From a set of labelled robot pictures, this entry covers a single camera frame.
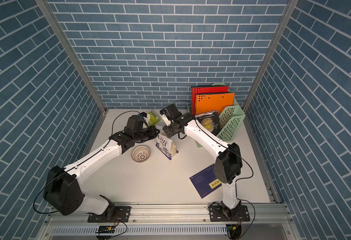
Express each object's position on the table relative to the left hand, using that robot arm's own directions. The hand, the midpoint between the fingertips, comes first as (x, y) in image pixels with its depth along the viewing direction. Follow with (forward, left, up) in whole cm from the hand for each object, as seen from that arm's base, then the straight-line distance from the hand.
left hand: (164, 131), depth 81 cm
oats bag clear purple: (-5, -1, -8) cm, 9 cm away
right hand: (+3, -3, -3) cm, 5 cm away
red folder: (+27, -20, +8) cm, 35 cm away
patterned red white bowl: (-3, +16, -20) cm, 26 cm away
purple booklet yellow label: (-20, -23, -21) cm, 37 cm away
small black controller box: (-42, +27, -25) cm, 56 cm away
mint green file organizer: (+26, -15, -10) cm, 32 cm away
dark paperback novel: (+11, -27, -3) cm, 29 cm away
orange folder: (+19, -25, +4) cm, 31 cm away
